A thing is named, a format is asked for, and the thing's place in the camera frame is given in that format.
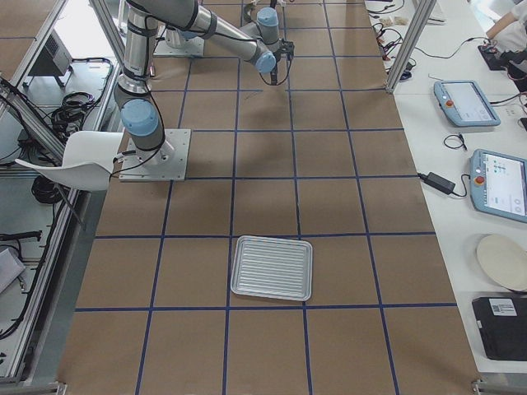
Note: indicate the upper blue teach pendant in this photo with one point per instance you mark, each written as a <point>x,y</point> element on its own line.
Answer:
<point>464,104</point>

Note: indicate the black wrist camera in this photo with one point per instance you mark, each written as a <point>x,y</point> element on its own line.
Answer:
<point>288,49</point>

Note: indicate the blue teach pendant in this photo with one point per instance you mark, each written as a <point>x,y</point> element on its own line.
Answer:
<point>498,184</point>
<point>464,104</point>

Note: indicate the black power adapter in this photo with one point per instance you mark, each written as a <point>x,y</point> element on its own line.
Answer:
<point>437,182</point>

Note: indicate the white plastic chair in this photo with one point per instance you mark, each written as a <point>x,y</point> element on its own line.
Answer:
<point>87,161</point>

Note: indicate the ribbed silver metal tray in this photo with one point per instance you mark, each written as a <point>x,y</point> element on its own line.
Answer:
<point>272,268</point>

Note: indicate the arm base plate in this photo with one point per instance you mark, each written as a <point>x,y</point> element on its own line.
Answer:
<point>174,43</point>
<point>169,163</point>

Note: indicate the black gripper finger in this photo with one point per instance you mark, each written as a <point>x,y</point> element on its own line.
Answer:
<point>273,77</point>

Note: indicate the lower blue teach pendant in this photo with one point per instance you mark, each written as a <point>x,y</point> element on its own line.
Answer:
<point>498,184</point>

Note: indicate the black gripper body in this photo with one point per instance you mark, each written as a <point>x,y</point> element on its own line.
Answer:
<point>274,76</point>

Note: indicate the beige round plate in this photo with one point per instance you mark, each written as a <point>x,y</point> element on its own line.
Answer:
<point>504,261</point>

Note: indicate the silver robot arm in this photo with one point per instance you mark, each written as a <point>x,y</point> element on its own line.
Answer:
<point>257,42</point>
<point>138,113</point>

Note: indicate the aluminium frame post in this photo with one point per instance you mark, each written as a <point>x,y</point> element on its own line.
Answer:
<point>415,28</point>

